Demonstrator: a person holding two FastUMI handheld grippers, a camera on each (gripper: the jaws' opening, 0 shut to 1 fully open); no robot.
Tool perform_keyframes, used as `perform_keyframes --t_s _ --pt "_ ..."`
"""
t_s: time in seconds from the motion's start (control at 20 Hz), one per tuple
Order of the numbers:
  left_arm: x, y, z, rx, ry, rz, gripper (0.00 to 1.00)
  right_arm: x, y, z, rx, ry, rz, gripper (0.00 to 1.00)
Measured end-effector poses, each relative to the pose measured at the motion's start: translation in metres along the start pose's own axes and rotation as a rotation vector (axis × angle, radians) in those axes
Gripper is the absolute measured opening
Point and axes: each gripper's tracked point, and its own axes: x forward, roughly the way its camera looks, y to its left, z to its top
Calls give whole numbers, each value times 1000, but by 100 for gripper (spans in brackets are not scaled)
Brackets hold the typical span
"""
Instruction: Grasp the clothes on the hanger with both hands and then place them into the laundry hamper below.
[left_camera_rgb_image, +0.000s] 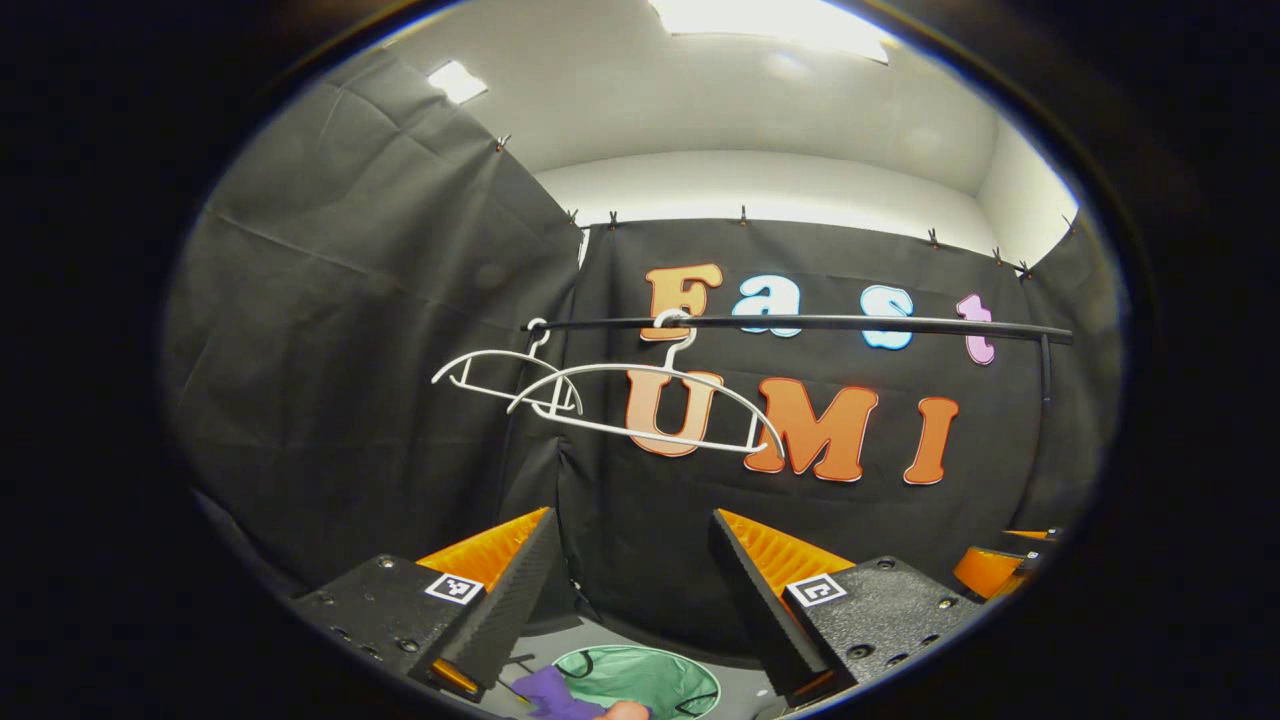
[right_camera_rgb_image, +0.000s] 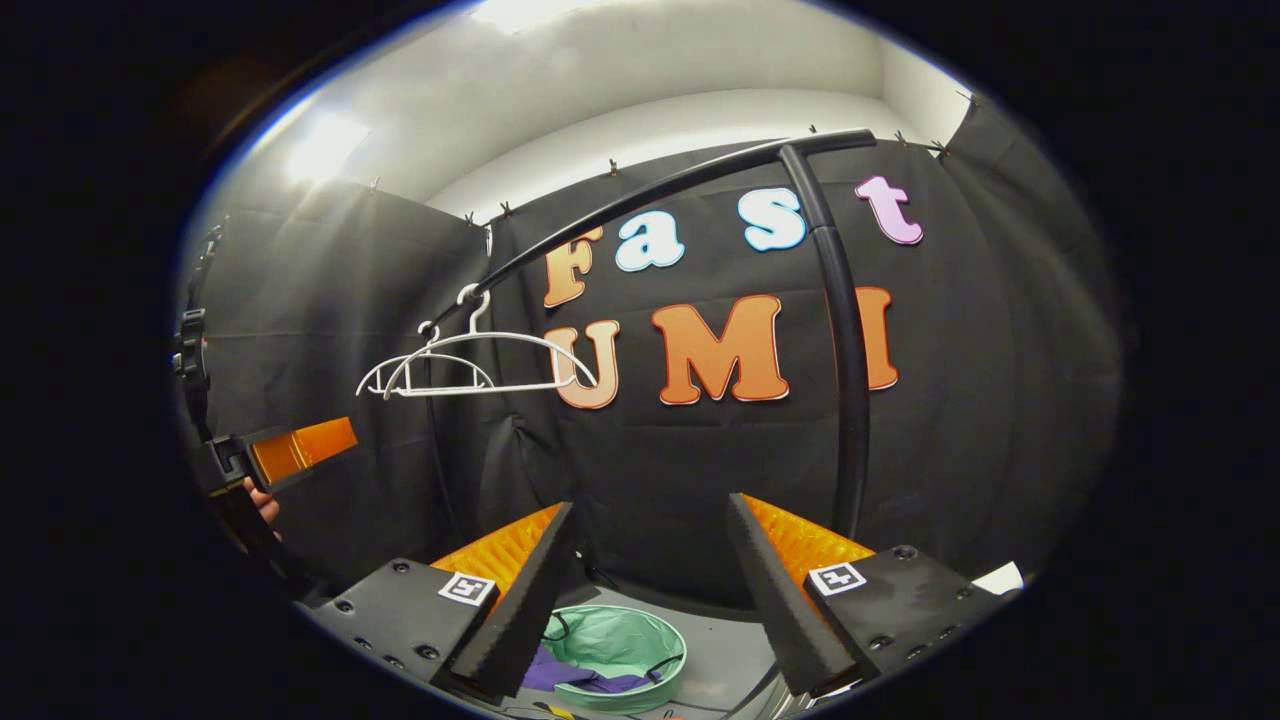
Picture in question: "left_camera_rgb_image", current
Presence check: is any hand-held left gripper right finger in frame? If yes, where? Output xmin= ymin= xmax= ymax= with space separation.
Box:
xmin=708 ymin=508 xmax=986 ymax=709

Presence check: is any purple corduroy jacket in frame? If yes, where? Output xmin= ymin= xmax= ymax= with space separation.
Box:
xmin=512 ymin=665 xmax=611 ymax=720

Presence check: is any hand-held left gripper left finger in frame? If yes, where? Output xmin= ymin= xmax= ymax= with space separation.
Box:
xmin=290 ymin=507 xmax=561 ymax=703

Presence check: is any black backdrop cloth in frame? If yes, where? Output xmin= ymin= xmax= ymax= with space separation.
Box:
xmin=165 ymin=45 xmax=1126 ymax=666

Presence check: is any white plastic hanger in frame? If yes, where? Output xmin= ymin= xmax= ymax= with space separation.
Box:
xmin=507 ymin=308 xmax=788 ymax=461
xmin=432 ymin=318 xmax=584 ymax=416

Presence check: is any green laundry hamper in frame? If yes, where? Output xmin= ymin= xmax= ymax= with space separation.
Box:
xmin=552 ymin=645 xmax=721 ymax=720

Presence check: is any ceiling light panel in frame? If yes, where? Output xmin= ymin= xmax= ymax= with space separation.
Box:
xmin=428 ymin=60 xmax=489 ymax=106
xmin=650 ymin=0 xmax=901 ymax=63

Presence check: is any black clothes rack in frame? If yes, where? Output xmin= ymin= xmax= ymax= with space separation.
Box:
xmin=522 ymin=313 xmax=1076 ymax=406

